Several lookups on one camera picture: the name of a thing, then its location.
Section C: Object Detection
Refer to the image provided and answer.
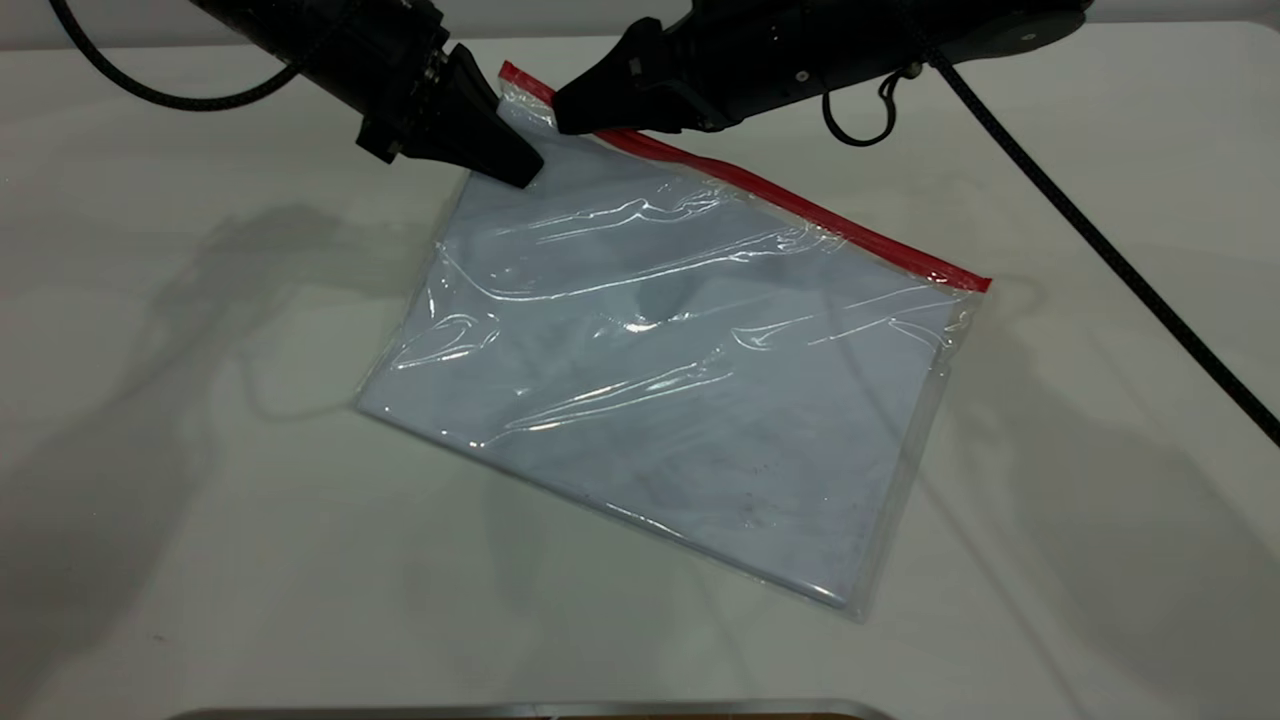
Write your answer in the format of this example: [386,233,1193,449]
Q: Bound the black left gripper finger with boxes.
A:
[440,43,546,173]
[400,110,536,189]

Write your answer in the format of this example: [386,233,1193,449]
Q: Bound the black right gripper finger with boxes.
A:
[556,85,731,136]
[553,18,701,116]

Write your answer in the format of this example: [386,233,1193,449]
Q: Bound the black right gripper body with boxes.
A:
[690,0,941,126]

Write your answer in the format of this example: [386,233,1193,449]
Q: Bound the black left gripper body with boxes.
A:
[190,0,449,163]

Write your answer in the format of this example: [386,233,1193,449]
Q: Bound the transparent zip bag red zipper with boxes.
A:
[356,61,993,621]

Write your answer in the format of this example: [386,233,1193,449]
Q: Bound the white paper sheet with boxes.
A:
[358,120,953,609]

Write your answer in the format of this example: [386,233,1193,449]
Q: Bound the grey metal edge strip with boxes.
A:
[164,698,898,720]

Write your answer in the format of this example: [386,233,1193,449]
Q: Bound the thin black looped cable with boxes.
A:
[821,62,921,148]

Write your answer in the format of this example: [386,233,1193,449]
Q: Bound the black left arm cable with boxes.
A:
[48,0,301,112]

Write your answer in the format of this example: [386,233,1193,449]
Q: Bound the thick black braided cable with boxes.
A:
[925,45,1280,446]

